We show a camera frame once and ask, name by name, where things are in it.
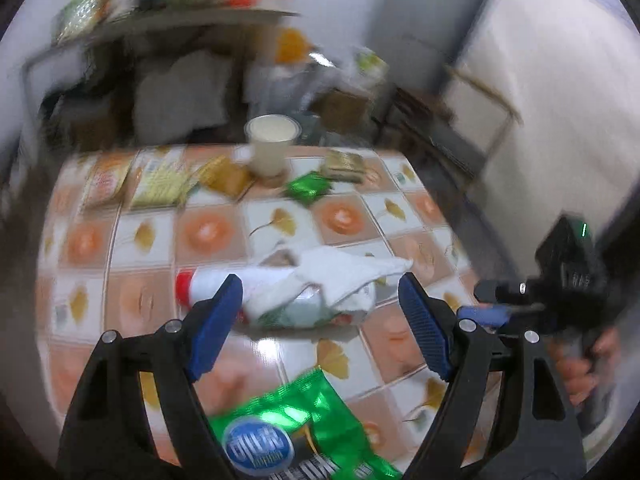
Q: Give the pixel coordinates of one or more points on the table with patterned tablecloth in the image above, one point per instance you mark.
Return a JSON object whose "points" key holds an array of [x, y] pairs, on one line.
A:
{"points": [[210, 232]]}

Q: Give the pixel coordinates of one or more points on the orange plastic bag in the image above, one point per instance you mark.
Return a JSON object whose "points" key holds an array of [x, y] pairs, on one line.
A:
{"points": [[291, 46]]}

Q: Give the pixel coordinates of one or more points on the large green snack bag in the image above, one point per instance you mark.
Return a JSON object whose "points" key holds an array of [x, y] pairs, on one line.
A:
{"points": [[300, 420]]}

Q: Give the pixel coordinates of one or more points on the green packet on shelf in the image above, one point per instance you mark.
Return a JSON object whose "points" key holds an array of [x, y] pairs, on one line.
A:
{"points": [[80, 15]]}

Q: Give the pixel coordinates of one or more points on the brown round coaster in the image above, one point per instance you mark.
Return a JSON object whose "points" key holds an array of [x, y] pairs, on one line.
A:
{"points": [[272, 180]]}

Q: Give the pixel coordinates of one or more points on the green white carton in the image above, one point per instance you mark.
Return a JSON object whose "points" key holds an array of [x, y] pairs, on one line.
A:
{"points": [[371, 64]]}

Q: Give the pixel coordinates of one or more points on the wooden chair with black seat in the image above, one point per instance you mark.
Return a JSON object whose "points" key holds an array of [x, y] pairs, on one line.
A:
{"points": [[450, 130]]}

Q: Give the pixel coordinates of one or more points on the white mattress with blue edge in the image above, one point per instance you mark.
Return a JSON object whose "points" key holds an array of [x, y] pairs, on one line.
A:
{"points": [[560, 85]]}

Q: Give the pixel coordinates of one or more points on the person's right hand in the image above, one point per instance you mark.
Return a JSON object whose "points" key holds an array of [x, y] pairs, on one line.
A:
{"points": [[575, 375]]}

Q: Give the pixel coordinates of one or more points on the white paper cup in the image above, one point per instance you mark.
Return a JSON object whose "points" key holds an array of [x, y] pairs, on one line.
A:
{"points": [[270, 145]]}

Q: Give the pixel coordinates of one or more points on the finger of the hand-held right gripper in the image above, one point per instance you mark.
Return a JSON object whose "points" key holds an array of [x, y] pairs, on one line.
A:
{"points": [[505, 292], [487, 316]]}

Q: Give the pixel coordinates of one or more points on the olive gold packet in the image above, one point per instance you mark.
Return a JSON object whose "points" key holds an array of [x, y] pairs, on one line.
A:
{"points": [[342, 166]]}

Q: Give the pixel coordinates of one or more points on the grey sack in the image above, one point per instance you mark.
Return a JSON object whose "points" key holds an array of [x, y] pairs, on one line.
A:
{"points": [[180, 95]]}

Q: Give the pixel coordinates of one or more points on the white tissue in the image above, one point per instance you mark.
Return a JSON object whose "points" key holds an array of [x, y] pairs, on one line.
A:
{"points": [[340, 270]]}

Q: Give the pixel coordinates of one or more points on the shelf with snack packets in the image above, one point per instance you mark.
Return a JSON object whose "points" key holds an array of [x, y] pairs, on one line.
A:
{"points": [[175, 22]]}

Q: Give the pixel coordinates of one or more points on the orange white snack packet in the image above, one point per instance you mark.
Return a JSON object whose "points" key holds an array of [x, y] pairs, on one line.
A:
{"points": [[107, 180]]}

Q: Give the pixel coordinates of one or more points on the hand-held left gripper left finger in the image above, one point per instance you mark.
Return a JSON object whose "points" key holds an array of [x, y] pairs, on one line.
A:
{"points": [[217, 325]]}

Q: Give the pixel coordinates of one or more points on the cardboard box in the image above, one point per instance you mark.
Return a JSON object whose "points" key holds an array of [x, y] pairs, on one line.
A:
{"points": [[345, 110]]}

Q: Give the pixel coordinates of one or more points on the small green foil packet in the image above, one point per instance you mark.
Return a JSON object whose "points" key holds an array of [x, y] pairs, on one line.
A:
{"points": [[307, 187]]}

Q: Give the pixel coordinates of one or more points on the yellow brown packet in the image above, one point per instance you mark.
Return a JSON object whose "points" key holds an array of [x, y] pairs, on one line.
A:
{"points": [[225, 176]]}

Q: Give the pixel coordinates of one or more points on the yellow green snack packet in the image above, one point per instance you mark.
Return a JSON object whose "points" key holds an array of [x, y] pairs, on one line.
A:
{"points": [[165, 182]]}

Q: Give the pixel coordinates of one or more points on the white bottle with red cap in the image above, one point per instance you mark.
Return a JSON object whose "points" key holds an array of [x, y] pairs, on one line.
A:
{"points": [[200, 285]]}

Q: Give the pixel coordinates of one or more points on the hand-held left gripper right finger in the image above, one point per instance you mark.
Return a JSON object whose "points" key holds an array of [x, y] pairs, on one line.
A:
{"points": [[425, 330]]}

